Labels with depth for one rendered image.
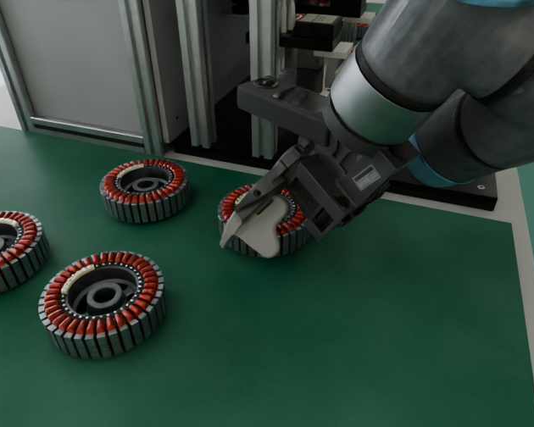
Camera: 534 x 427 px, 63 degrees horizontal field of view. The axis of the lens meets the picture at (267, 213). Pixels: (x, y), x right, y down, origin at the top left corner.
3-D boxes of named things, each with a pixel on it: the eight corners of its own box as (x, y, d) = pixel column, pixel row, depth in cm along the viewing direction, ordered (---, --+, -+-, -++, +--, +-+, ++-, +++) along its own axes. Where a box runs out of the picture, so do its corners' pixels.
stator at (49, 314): (189, 292, 45) (186, 266, 43) (117, 381, 37) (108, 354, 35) (104, 262, 49) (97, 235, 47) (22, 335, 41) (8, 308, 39)
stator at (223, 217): (330, 230, 54) (332, 205, 52) (264, 274, 47) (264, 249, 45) (266, 193, 60) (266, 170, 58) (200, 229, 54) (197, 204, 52)
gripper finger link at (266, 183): (236, 223, 42) (304, 160, 39) (227, 210, 42) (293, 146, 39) (256, 219, 46) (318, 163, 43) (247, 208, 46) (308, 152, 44)
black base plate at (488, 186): (480, 64, 106) (482, 54, 104) (492, 212, 57) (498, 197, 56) (292, 45, 119) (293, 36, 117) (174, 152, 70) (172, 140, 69)
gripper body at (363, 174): (312, 246, 42) (383, 176, 32) (258, 179, 44) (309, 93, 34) (360, 213, 46) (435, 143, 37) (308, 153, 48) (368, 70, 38)
